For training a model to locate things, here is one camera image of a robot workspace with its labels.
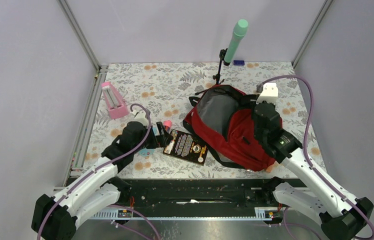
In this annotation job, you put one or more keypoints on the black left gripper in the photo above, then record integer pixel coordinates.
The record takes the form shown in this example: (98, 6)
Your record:
(166, 137)

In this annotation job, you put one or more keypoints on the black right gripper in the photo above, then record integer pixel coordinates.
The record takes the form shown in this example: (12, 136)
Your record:
(254, 111)

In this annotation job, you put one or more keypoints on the black card game box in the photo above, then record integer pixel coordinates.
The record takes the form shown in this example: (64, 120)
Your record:
(187, 147)

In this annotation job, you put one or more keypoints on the red student backpack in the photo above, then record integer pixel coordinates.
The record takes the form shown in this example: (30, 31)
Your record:
(222, 117)

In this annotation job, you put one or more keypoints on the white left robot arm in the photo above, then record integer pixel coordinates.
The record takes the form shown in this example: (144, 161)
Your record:
(59, 216)

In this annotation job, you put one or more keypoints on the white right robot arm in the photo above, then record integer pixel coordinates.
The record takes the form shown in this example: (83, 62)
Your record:
(339, 213)

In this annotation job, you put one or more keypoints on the pink capped marker set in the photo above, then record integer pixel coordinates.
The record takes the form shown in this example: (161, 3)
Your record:
(167, 124)

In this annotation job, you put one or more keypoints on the orange glue stick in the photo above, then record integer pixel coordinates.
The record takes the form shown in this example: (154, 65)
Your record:
(270, 168)

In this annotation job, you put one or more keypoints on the pink metronome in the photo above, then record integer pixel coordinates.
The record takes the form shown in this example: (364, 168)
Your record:
(115, 103)

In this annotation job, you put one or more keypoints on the small blue block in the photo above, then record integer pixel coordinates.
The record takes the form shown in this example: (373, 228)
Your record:
(239, 62)

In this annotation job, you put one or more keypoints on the black mini tripod stand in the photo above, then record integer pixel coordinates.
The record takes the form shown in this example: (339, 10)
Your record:
(217, 77)

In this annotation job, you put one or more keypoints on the mint green microphone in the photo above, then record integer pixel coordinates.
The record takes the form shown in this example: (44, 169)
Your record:
(239, 32)

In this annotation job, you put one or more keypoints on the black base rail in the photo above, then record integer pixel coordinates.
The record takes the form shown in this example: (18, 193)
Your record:
(195, 198)

